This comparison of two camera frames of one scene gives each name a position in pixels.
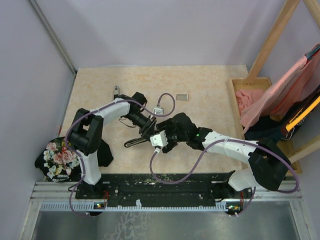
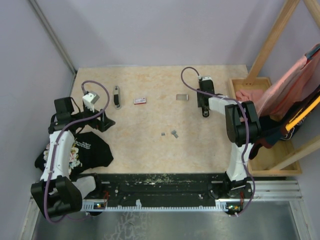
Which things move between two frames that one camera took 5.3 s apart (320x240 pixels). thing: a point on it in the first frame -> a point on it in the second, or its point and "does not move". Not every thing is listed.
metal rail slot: (132, 142) -> (116, 98)
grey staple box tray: (182, 97) does not move
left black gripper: (149, 127) -> (104, 123)
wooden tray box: (239, 84) does not move
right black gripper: (169, 125) -> (199, 102)
